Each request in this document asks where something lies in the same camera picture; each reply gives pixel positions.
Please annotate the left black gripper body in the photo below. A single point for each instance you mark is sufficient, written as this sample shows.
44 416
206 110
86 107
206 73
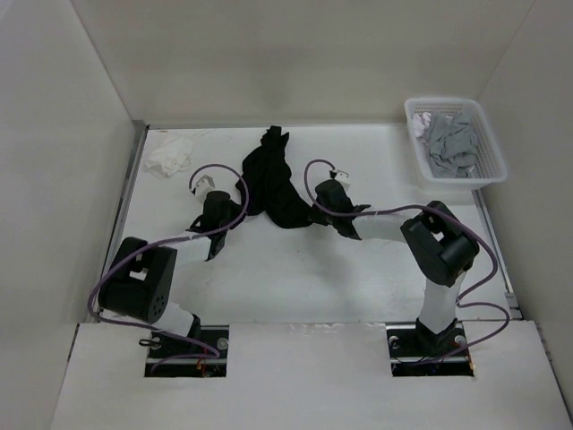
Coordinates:
235 215

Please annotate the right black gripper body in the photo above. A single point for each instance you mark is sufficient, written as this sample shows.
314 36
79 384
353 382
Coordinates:
317 216

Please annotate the black tank top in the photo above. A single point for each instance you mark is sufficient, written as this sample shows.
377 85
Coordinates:
268 182

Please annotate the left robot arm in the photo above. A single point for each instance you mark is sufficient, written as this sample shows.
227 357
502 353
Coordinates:
138 283

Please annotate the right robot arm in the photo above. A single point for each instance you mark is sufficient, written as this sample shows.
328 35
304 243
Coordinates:
443 251

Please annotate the white folded tank top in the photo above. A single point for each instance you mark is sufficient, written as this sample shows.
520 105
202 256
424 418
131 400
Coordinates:
172 156

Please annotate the pale pink tank top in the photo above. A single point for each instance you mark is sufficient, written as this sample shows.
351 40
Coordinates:
421 123

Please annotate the grey tank top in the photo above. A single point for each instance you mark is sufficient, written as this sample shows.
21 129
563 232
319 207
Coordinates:
452 145

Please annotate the white plastic basket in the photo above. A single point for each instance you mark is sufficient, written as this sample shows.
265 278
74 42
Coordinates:
490 166

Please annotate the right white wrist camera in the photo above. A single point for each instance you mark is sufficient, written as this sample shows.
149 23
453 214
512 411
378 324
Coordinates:
341 176

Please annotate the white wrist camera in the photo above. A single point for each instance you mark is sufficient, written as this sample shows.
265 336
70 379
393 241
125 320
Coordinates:
341 176
200 187

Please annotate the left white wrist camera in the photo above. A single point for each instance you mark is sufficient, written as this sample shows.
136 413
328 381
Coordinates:
200 187

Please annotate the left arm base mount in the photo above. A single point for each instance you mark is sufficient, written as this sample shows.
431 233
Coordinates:
170 358

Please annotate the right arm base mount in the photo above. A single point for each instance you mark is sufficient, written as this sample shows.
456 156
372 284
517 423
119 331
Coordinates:
410 357

